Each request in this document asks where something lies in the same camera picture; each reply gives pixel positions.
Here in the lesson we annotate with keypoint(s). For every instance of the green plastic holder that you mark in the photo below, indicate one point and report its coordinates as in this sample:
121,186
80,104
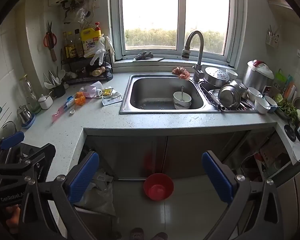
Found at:
280,76

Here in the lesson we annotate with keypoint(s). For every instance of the orange dishcloth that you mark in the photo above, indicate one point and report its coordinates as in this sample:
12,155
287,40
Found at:
181,72

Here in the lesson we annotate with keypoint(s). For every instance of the person's left hand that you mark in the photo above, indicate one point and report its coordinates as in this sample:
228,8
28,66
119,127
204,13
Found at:
13,217

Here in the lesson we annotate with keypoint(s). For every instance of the steel cabinet door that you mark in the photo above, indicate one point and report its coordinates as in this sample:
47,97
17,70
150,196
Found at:
197,152
120,155

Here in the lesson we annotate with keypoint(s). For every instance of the garlic bulb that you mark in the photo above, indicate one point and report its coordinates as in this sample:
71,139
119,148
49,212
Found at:
71,75

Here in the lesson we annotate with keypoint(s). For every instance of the glass jar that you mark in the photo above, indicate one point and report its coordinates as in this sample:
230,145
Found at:
30,97

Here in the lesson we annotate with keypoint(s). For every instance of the pink clear plastic bag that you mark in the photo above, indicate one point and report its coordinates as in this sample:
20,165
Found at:
90,89

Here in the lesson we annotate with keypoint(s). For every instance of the white round plate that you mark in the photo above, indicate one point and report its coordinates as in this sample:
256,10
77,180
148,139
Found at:
298,151

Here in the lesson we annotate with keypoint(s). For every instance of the orange packet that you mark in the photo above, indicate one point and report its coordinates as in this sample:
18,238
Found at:
80,98

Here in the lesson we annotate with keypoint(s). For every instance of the steel dish drainer rack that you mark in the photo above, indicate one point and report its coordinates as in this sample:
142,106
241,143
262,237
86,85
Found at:
210,97

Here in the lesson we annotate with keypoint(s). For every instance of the blue rimmed bowl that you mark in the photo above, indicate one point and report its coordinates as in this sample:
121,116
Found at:
272,103

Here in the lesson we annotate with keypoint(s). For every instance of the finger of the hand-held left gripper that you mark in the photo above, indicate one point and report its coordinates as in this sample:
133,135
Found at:
40,151
12,140

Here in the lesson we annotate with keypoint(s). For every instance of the colourful cutting board set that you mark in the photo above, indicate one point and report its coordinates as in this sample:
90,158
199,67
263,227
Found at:
289,88

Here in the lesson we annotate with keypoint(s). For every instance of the yellow detergent bottle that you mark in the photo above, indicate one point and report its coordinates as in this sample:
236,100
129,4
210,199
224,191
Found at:
90,41

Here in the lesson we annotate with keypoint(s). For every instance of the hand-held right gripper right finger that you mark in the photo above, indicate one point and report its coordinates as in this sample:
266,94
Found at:
217,177

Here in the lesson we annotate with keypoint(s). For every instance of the glass seasoning bottle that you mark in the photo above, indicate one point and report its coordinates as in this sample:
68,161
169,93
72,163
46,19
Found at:
71,46
78,43

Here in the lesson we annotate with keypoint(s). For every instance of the black round lid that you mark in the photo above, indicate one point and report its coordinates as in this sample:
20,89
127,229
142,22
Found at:
109,75

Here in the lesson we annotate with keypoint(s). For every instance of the ginger root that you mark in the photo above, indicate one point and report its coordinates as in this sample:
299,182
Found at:
97,71

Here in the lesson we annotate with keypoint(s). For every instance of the blue saucer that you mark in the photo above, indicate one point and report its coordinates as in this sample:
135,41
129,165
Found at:
30,123

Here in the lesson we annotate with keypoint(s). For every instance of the black utensil holder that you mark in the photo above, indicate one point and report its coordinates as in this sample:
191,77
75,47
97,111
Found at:
58,90

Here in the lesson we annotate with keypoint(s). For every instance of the dark scrubber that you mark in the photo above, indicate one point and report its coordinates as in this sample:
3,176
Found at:
144,55

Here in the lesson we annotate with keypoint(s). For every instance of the beige bag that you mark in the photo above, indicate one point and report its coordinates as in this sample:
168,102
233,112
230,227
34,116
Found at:
100,195

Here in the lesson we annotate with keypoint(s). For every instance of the white hanging cloth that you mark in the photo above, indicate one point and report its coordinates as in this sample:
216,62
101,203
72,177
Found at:
109,45

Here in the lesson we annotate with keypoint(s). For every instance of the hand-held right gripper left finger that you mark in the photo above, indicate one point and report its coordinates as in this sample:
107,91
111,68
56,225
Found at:
83,177

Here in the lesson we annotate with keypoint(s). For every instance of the steel sink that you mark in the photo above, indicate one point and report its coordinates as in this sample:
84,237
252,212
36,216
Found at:
160,92

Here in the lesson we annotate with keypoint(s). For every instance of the steel mixing bowl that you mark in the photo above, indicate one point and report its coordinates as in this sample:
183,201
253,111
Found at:
228,96

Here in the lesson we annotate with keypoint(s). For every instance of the green vegetables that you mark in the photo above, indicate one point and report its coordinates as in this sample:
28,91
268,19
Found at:
288,108

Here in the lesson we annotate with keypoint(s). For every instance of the steel steamer pot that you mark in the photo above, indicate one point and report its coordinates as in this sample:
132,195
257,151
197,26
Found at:
216,76

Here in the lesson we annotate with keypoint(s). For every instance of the black round disc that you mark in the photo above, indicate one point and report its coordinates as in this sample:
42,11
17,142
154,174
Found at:
289,133

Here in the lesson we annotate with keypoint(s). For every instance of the small steel pot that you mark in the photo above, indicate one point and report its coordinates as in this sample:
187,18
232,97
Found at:
24,113

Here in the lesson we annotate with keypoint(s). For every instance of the small white roll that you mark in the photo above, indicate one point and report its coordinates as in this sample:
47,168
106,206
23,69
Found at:
98,92

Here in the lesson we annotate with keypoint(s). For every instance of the white condiment jar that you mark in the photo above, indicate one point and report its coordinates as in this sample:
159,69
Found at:
45,101

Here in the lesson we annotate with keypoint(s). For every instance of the red plastic basin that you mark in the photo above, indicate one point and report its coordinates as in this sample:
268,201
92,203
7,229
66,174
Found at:
158,186

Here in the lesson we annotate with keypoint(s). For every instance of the metal spoon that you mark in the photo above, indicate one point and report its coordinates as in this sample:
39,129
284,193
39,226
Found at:
182,91

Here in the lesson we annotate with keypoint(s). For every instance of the steel rice cooker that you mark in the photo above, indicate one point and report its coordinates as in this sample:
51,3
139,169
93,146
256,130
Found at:
258,77

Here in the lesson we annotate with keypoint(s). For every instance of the person's slipper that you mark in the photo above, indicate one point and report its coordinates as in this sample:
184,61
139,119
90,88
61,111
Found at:
136,233
160,236

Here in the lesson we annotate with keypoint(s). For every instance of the white bowl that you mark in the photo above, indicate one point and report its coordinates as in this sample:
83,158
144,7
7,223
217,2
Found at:
261,105
182,102
231,74
254,93

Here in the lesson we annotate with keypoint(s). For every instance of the white framed window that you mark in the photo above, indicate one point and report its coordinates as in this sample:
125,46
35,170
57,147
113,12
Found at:
175,17

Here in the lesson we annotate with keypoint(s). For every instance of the pink packet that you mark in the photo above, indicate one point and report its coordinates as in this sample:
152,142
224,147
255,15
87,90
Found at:
58,112

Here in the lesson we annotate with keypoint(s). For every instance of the wall chopstick holder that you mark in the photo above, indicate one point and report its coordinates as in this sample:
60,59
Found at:
272,39

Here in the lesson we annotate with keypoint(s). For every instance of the steel faucet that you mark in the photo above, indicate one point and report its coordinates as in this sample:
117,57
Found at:
193,52

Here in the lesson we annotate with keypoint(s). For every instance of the yellow foil packet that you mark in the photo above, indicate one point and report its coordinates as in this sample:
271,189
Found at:
107,91

